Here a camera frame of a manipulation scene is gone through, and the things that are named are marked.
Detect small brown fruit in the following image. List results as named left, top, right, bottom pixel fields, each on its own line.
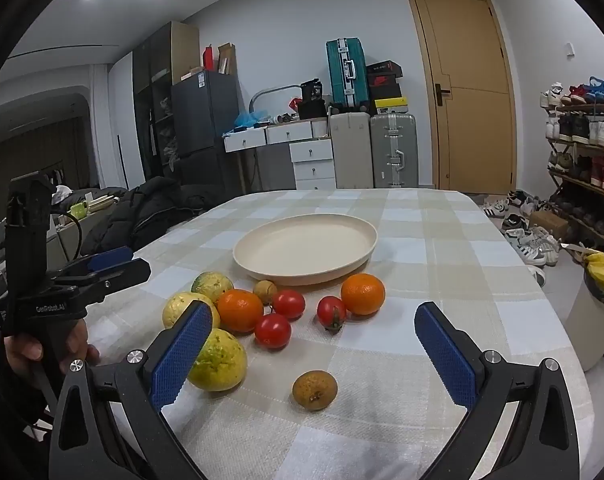
left=292, top=370, right=338, bottom=412
left=253, top=280, right=278, bottom=306

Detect white desk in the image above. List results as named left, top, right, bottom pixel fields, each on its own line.
left=223, top=119, right=331, bottom=153

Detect tall dark cabinet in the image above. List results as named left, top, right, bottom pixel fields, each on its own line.
left=132, top=21, right=201, bottom=188

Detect dark grey fridge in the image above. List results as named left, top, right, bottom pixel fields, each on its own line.
left=171, top=70, right=243, bottom=196

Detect cream round plate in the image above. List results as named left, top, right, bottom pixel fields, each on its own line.
left=233, top=213, right=378, bottom=287

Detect person's left forearm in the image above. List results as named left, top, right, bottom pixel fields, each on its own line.
left=0, top=332, right=58, bottom=480

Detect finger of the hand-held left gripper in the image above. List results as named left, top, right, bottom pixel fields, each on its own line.
left=76, top=258, right=152, bottom=306
left=57, top=246, right=135, bottom=281

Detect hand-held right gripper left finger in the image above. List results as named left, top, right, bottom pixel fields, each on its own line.
left=47, top=300, right=223, bottom=480

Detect open cardboard box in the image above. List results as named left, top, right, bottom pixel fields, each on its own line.
left=52, top=187, right=128, bottom=261

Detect black cable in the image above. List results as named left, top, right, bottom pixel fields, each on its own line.
left=57, top=212, right=83, bottom=261

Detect small cardboard box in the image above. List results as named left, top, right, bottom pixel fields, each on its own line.
left=529, top=210, right=568, bottom=241

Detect large yellow guava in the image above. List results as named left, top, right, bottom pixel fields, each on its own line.
left=187, top=329, right=248, bottom=392

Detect orange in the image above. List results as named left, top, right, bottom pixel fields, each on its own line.
left=341, top=273, right=386, bottom=316
left=217, top=289, right=264, bottom=333

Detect black jacket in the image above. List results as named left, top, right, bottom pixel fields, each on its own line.
left=79, top=176, right=223, bottom=256

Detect black bag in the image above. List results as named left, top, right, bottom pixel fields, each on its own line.
left=298, top=100, right=328, bottom=120

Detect tall cardboard box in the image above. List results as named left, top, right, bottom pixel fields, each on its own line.
left=218, top=42, right=237, bottom=75

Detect pile of white sneakers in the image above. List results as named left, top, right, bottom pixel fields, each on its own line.
left=482, top=190, right=563, bottom=287

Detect red tomato with stem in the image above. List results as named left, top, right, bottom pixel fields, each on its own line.
left=316, top=295, right=347, bottom=332

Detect white drawer cabinet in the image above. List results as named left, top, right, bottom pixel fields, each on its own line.
left=289, top=139, right=337, bottom=191

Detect wooden door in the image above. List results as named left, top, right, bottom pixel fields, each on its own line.
left=406, top=0, right=517, bottom=195

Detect checked beige tablecloth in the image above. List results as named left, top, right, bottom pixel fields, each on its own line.
left=79, top=188, right=595, bottom=480

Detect blue plastic bag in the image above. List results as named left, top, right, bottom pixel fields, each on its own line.
left=233, top=109, right=270, bottom=129

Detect beige trash bin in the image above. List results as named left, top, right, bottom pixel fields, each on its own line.
left=564, top=252, right=604, bottom=373

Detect red and black shoe box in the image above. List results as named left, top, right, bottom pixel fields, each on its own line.
left=368, top=75, right=402, bottom=101

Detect wooden shoe rack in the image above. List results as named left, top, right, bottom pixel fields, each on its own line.
left=539, top=80, right=604, bottom=246

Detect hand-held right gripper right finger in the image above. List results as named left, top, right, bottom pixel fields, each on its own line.
left=414, top=301, right=580, bottom=480

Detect person's left hand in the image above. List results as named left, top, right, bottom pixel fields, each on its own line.
left=4, top=317, right=100, bottom=376

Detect teal suitcase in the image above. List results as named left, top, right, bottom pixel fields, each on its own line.
left=325, top=38, right=369, bottom=111

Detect black and yellow box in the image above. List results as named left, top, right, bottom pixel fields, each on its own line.
left=374, top=96, right=408, bottom=115

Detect rows of assorted shoes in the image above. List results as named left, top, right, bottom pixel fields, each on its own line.
left=540, top=76, right=604, bottom=191

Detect silver suitcase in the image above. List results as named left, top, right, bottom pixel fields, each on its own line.
left=370, top=113, right=419, bottom=189

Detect white wardrobe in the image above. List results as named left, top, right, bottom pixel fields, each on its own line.
left=107, top=51, right=145, bottom=191

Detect beige suitcase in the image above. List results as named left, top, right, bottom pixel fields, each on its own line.
left=329, top=111, right=374, bottom=190

